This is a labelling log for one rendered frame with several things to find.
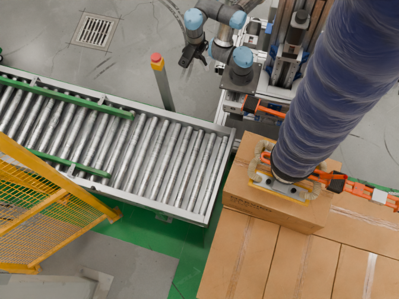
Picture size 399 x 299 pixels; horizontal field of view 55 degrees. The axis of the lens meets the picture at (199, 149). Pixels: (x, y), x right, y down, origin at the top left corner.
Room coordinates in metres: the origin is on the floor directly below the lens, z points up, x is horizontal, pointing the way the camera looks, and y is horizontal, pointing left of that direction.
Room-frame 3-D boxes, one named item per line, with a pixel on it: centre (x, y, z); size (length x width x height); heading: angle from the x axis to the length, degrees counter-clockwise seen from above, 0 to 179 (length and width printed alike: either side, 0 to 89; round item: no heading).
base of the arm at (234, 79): (1.17, -0.31, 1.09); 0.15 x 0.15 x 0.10
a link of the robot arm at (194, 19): (1.02, -0.05, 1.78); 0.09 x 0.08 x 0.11; 145
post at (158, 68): (1.37, 0.20, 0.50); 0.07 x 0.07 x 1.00; 66
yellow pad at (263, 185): (0.44, -0.41, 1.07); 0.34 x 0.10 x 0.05; 62
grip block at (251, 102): (0.89, -0.31, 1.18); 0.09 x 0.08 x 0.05; 152
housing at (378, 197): (0.30, -0.86, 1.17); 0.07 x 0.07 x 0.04; 62
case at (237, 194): (0.52, -0.46, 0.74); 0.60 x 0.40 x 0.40; 62
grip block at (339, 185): (0.40, -0.67, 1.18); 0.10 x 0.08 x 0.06; 152
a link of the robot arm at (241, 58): (1.17, -0.30, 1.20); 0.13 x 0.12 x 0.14; 55
